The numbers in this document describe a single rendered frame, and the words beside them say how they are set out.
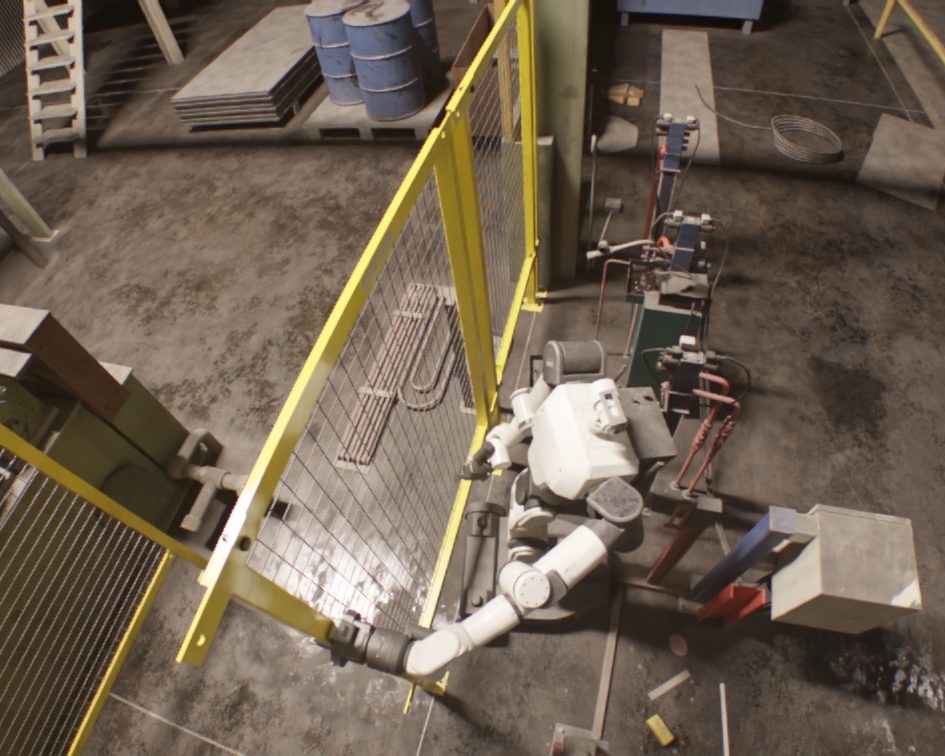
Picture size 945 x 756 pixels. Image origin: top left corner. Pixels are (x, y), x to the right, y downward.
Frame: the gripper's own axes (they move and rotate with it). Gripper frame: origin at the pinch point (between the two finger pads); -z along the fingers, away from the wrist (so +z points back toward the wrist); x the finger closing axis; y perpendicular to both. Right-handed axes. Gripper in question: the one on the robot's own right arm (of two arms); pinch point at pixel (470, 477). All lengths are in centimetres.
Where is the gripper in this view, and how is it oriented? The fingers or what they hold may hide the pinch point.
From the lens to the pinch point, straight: 203.9
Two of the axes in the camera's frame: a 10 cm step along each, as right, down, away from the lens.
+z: 3.9, -5.2, -7.6
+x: -9.0, -0.6, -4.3
